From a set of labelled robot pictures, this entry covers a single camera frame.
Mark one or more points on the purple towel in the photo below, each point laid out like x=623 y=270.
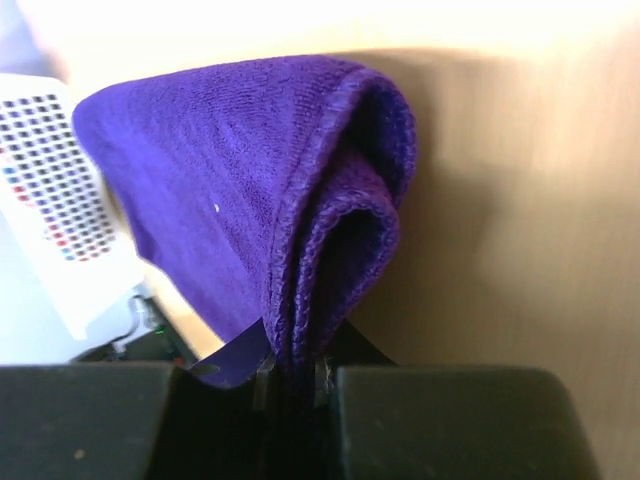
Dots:
x=266 y=190

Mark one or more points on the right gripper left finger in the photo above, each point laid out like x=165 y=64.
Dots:
x=135 y=420

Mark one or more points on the white plastic basket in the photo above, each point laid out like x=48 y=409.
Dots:
x=56 y=203

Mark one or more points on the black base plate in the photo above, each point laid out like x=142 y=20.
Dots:
x=151 y=338

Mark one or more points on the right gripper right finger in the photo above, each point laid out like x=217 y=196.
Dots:
x=386 y=421

